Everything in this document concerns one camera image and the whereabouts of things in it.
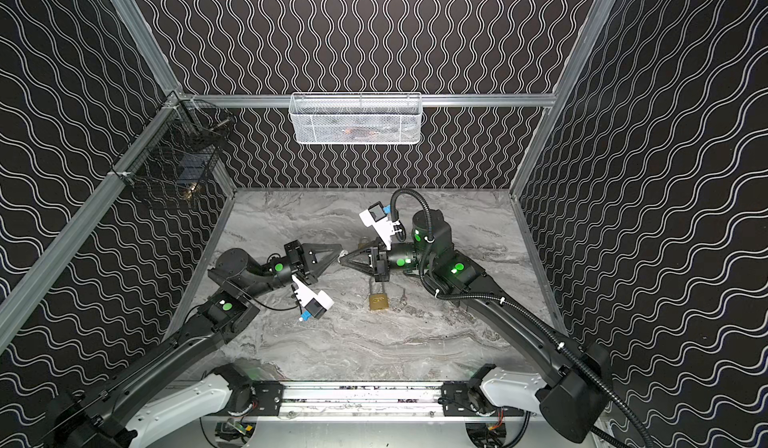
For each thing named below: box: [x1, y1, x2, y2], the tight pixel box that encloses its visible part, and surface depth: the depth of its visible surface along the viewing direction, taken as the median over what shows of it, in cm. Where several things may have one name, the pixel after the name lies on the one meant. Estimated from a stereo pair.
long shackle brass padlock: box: [369, 277, 389, 310], surface depth 93 cm
